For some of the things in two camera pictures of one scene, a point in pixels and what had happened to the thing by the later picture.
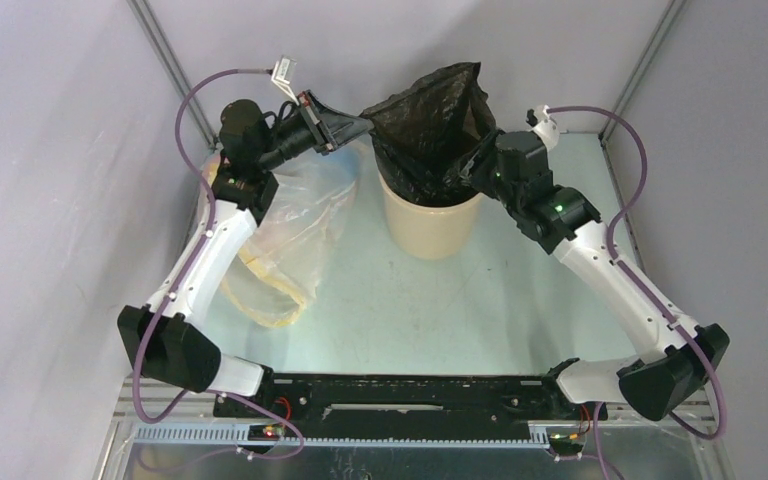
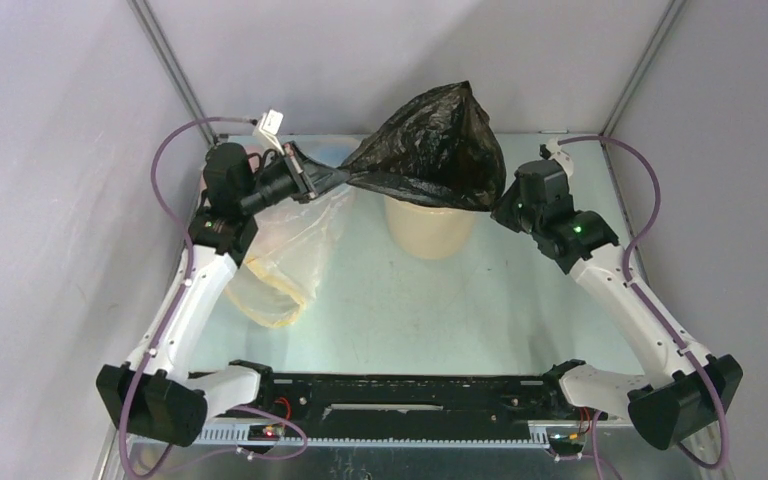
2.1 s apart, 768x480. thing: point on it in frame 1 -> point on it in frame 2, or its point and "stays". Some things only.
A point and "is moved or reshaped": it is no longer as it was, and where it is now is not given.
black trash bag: [427, 136] is moved or reshaped
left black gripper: [343, 128] -> [314, 178]
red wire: [283, 399] stays
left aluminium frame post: [171, 63] stays
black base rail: [404, 408] stays
